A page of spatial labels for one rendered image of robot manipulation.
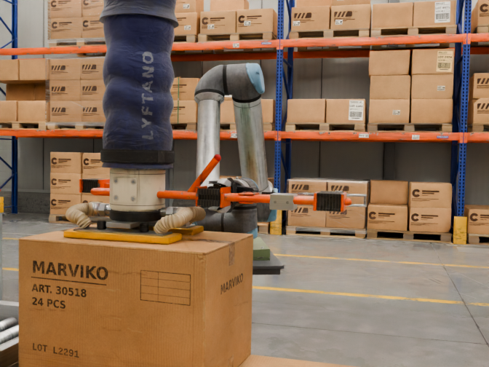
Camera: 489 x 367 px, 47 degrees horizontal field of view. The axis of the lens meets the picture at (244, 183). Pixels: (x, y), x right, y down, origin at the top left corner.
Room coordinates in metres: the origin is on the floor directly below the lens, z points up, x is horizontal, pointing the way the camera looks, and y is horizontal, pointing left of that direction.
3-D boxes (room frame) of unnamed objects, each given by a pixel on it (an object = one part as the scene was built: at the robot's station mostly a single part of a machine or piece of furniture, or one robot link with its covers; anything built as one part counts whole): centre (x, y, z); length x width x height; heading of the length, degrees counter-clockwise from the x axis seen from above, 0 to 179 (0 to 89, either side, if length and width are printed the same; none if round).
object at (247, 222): (2.00, 0.01, 0.96); 0.12 x 0.09 x 0.12; 84
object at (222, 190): (1.70, 0.09, 1.07); 0.10 x 0.08 x 0.06; 164
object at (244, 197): (1.83, 0.11, 1.08); 0.93 x 0.30 x 0.04; 74
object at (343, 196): (1.60, -0.24, 1.07); 0.08 x 0.07 x 0.05; 74
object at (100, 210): (1.77, 0.33, 1.01); 0.34 x 0.25 x 0.06; 74
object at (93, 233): (1.68, 0.36, 0.97); 0.34 x 0.10 x 0.05; 74
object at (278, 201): (1.64, -0.11, 1.07); 0.07 x 0.07 x 0.04; 74
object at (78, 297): (1.75, 0.32, 0.74); 0.60 x 0.40 x 0.40; 71
